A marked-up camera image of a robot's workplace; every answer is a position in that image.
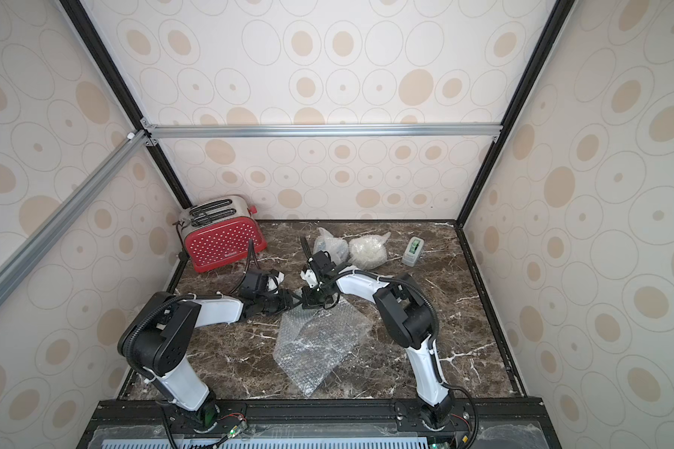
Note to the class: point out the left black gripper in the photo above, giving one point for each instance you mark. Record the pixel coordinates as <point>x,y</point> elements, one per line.
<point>286,300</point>

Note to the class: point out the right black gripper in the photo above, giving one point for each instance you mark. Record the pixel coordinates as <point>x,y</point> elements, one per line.
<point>319,266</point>

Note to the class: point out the bubble wrap sheet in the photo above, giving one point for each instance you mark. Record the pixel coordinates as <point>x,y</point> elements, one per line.
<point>337,248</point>
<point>369,252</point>
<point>311,343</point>

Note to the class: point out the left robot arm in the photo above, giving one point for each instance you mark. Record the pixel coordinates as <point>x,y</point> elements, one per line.
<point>155,343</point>

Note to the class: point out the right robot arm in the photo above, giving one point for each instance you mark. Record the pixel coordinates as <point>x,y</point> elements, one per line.
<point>411,321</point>

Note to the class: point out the red silver toaster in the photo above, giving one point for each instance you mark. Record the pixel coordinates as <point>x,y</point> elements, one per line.
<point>219,232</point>

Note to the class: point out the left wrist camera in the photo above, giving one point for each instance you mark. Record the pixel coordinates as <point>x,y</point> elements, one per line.
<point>275,279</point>

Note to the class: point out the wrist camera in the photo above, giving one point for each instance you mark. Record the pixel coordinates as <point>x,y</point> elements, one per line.
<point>275,279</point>
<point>309,277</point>

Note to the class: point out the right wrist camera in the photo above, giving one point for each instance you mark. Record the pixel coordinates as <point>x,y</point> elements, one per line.
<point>309,277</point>

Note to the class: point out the horizontal aluminium rail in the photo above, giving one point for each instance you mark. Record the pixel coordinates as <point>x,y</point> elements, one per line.
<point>363,130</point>

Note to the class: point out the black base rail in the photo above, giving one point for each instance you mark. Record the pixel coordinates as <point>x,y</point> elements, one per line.
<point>497,423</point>

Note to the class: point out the left diagonal aluminium rail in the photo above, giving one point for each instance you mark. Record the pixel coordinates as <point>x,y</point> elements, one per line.
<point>24,260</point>

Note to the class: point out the black left frame post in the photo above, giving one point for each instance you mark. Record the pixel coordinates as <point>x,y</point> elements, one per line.
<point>78,16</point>

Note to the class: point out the black frame post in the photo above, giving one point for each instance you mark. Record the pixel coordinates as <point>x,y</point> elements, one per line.
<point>545,43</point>
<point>78,16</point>

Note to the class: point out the black right frame post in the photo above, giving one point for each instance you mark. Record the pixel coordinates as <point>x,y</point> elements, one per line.
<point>545,43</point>

